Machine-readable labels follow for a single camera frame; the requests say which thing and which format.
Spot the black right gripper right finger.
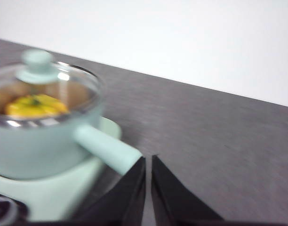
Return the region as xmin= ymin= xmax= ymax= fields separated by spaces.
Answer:
xmin=151 ymin=154 xmax=288 ymax=226

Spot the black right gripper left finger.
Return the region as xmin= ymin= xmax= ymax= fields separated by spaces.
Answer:
xmin=30 ymin=156 xmax=147 ymax=226

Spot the yellow plastic pumpkin green stem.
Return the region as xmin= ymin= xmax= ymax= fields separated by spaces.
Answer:
xmin=5 ymin=94 xmax=69 ymax=118

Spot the glass lid with green knob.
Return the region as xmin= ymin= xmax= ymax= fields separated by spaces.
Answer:
xmin=0 ymin=49 xmax=106 ymax=129

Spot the mint green breakfast machine base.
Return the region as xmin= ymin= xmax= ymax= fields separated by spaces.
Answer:
xmin=0 ymin=116 xmax=123 ymax=223

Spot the mint green pot with handle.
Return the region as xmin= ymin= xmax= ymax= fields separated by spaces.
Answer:
xmin=0 ymin=61 xmax=144 ymax=180

